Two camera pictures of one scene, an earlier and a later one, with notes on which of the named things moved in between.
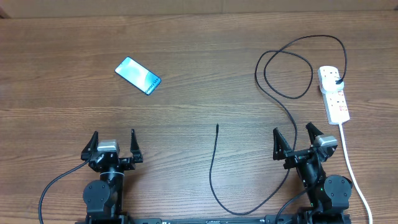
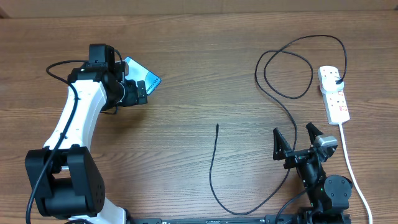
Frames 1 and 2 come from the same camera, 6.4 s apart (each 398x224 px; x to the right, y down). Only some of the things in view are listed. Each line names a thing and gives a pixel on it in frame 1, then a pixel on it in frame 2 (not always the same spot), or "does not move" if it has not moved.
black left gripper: (129, 164) -> (132, 98)
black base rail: (272, 219) does not move
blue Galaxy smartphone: (140, 76) does not move
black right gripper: (280, 147) does not move
